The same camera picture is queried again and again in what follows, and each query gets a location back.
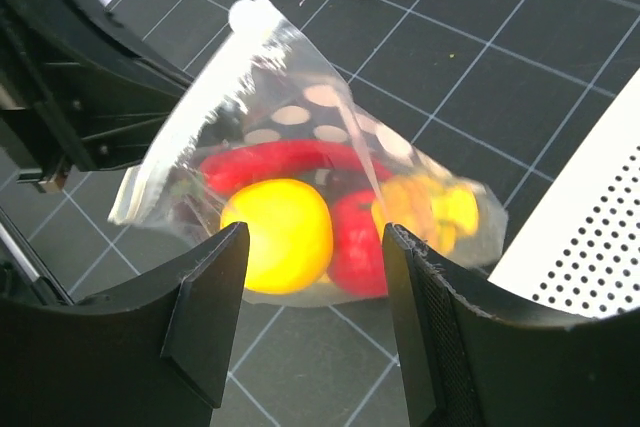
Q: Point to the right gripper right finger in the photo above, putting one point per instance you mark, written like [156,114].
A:
[474,354]

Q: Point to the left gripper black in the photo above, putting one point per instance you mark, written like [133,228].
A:
[79,90]

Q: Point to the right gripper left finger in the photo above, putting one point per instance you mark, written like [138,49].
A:
[152,351]

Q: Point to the red apple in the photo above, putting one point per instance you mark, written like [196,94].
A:
[357,264]

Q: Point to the yellow banana bunch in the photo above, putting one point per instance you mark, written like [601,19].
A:
[436,213]

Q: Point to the white perforated plastic basket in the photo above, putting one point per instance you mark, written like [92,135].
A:
[578,251]

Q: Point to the red chili pepper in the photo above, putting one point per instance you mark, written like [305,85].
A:
[230,171]

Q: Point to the yellow round fruit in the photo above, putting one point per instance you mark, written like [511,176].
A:
[291,235]

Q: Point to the polka dot zip bag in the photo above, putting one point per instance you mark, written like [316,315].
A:
[269,135]

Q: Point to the black grid mat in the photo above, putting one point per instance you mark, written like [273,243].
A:
[502,92]

